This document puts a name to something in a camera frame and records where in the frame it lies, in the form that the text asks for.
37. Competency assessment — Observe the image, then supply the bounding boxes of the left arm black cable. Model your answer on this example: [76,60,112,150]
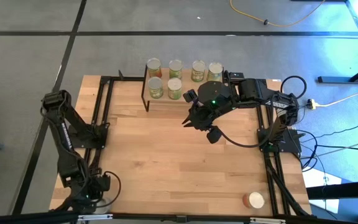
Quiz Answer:
[103,170,122,208]

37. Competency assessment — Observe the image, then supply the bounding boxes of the pears label can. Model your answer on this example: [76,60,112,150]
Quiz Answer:
[191,60,206,83]

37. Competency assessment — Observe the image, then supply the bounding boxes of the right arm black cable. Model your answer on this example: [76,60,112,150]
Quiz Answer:
[216,75,308,149]

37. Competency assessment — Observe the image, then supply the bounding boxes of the carrots label can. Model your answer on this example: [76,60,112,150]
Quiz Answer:
[206,62,224,82]

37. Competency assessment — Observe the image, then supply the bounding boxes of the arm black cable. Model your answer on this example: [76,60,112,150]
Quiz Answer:
[216,75,308,149]
[103,170,122,208]

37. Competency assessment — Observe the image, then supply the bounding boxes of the can with orange red label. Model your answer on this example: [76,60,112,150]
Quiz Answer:
[242,191,265,210]

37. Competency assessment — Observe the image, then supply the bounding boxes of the black floor cable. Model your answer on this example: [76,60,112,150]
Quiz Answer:
[317,143,358,153]

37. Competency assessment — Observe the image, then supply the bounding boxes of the black crossbar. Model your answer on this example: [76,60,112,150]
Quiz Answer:
[0,211,358,224]

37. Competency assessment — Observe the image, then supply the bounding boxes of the oranges label can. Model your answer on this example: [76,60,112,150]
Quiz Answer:
[168,59,183,79]

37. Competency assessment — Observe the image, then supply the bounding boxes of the silver bracket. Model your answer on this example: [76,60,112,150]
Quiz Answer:
[78,213,113,222]
[249,217,287,224]

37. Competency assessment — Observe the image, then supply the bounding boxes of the yellow extension cable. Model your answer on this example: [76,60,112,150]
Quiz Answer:
[229,0,326,27]

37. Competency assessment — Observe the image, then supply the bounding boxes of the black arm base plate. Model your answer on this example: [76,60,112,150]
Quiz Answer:
[68,123,110,149]
[257,129,303,154]

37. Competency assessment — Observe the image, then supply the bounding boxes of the black aluminium rail frame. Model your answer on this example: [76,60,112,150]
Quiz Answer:
[50,75,145,215]
[224,77,315,218]

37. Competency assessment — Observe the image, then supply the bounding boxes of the green can with red fruit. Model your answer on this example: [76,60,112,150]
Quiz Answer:
[147,77,164,100]

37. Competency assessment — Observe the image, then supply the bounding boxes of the pineapple label can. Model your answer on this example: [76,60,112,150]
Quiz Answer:
[146,57,163,78]

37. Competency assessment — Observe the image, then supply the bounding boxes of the yellow power strip cable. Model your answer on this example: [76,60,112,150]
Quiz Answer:
[317,83,358,108]

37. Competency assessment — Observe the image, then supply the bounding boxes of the black metal beam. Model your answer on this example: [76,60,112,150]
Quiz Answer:
[306,179,358,200]

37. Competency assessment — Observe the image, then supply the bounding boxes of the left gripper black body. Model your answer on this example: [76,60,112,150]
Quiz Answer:
[82,174,111,203]

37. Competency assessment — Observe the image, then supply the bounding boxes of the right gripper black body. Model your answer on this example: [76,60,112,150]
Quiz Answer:
[193,104,226,131]

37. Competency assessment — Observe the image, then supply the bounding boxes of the wooden shelf with black frame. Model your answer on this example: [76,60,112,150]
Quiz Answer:
[140,65,229,113]

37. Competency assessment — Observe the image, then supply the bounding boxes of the can with olive green label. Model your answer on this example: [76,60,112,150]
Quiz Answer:
[167,77,183,100]

